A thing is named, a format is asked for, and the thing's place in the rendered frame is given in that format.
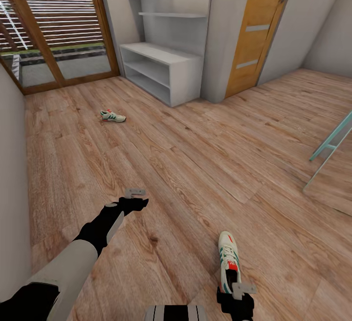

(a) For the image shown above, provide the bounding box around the robot trunk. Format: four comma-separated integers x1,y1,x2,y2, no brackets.
144,305,208,321

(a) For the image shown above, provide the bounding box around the gym shoe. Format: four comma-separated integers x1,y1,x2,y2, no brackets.
218,231,241,294
101,109,126,122

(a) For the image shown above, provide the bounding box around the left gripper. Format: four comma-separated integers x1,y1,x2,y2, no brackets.
119,197,149,213

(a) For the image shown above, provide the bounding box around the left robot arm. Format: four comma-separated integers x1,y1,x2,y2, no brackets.
0,188,149,321

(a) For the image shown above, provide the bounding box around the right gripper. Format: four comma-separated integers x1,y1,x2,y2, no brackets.
217,287,254,317

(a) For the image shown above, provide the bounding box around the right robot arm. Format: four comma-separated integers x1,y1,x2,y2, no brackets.
217,282,258,321

